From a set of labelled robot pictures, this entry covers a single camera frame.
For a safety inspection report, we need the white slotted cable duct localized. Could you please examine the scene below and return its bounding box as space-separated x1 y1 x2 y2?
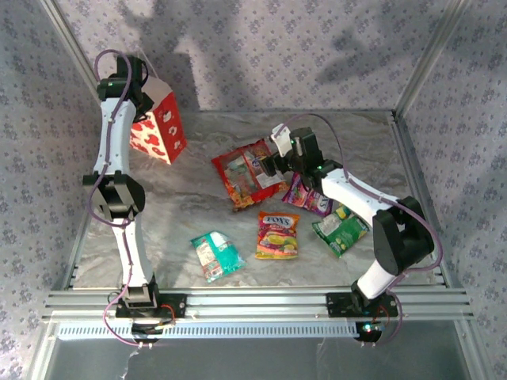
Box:
56 321 360 340

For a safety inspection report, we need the green snack bag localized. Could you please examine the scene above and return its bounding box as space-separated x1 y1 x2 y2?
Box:
311 203 372 258

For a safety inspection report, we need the floral patterned cloth panel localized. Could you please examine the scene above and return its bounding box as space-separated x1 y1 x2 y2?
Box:
51 0 468 114
0 0 100 380
399 0 507 380

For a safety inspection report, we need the aluminium frame leg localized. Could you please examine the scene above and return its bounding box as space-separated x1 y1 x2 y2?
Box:
29 321 60 380
455 320 486 380

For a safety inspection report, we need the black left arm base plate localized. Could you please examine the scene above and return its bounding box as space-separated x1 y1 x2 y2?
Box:
114 291 188 319

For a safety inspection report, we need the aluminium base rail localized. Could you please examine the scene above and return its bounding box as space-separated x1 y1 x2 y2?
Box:
41 287 475 322

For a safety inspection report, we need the purple Fox's berries candy bag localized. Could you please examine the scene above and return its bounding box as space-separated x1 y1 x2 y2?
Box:
281 172 334 218

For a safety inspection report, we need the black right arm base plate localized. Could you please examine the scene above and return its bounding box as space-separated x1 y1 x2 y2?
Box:
326 291 400 319

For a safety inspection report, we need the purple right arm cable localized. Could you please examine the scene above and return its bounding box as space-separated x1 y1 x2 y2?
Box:
273 113 444 348

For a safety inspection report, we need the thin aluminium table edge rail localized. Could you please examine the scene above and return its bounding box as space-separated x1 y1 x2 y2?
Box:
184 107 397 116

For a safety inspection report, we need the large red snack bag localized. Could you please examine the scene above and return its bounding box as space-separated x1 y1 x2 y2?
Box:
211 139 290 211

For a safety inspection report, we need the orange Fox's candy bag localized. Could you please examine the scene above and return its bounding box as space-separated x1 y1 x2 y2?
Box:
254 211 301 261

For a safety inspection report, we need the aluminium side rail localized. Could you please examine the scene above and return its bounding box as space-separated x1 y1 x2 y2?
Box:
49 110 104 294
391 110 467 292

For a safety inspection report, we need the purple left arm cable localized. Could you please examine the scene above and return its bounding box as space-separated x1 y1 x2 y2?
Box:
87 48 156 350

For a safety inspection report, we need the red and white paper bag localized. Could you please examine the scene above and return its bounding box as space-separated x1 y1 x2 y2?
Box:
129 74 188 165

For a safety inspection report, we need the aluminium frame post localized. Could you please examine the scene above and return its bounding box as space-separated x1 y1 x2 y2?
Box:
394 0 472 118
38 0 106 116

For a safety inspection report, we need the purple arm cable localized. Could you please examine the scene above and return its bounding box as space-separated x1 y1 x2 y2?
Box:
87 48 156 350
273 113 444 348

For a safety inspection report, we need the teal snack bag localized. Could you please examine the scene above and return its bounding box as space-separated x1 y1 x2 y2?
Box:
190 230 247 285

